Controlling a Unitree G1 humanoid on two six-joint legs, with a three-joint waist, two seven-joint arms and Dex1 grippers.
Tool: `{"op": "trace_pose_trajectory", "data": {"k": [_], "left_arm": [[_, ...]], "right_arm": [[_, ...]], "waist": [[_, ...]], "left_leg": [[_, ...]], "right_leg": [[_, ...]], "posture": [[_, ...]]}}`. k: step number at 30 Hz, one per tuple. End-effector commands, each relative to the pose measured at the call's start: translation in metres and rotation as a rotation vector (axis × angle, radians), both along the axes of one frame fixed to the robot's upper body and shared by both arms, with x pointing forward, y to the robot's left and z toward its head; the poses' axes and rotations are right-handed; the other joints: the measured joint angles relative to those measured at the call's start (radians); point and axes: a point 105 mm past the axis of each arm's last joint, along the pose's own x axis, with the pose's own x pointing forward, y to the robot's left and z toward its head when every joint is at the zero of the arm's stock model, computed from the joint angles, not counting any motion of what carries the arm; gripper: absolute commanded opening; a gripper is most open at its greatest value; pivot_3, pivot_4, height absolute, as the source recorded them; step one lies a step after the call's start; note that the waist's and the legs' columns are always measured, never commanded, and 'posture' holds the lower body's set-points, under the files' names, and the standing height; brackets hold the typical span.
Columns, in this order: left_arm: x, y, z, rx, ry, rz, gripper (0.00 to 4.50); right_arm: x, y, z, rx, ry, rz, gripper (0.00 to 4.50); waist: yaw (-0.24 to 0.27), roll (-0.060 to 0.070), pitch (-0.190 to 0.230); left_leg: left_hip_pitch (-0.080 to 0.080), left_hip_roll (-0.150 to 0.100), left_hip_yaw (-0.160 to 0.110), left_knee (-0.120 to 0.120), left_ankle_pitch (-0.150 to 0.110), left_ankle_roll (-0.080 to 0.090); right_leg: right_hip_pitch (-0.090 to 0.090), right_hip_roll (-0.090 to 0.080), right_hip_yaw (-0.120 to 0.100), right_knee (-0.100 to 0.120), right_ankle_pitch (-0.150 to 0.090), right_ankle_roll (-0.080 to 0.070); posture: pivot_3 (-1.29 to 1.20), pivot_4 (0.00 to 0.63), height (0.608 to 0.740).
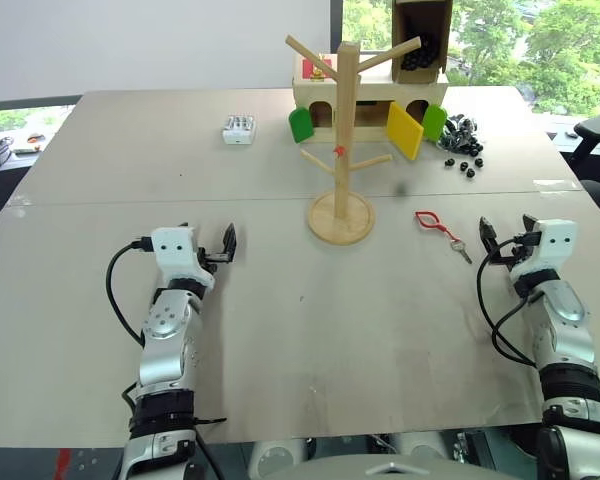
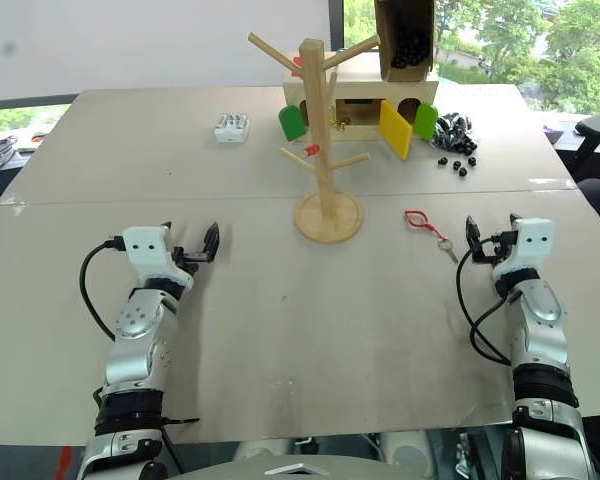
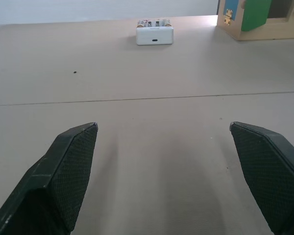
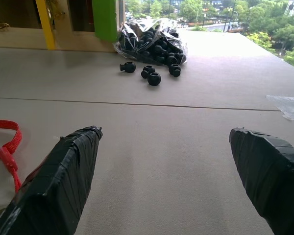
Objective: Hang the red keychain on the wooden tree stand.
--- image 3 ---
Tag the brass hinge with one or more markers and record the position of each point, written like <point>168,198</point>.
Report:
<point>227,16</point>

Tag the gold-tipped battery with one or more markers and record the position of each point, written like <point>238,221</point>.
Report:
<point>141,23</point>
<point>167,22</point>

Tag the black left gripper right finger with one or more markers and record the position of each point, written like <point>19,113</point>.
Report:
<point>267,176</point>

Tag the wooden toy lock box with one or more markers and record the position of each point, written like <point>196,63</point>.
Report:
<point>269,29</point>

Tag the blue wooden panel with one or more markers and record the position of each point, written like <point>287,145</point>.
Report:
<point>229,8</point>

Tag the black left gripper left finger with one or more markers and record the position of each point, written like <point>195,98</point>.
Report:
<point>51,186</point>

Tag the green wooden door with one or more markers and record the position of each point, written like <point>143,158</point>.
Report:
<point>256,13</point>

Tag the white battery charger box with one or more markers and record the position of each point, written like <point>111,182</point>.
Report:
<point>154,35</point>

